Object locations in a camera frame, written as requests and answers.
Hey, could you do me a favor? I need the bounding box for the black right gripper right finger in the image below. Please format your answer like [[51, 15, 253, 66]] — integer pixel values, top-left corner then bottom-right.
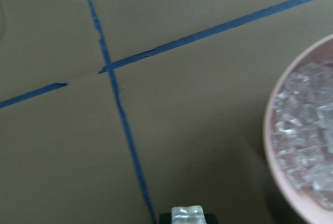
[[204, 213, 218, 224]]

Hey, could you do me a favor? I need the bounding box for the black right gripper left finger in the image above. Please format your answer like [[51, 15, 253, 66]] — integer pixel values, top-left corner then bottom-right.
[[159, 213, 172, 224]]

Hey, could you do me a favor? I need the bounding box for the clear ice cube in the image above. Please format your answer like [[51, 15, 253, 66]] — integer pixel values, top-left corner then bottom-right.
[[171, 205, 207, 224]]

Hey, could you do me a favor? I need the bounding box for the pink bowl of ice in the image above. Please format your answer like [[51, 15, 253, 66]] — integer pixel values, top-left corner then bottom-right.
[[264, 36, 332, 223]]

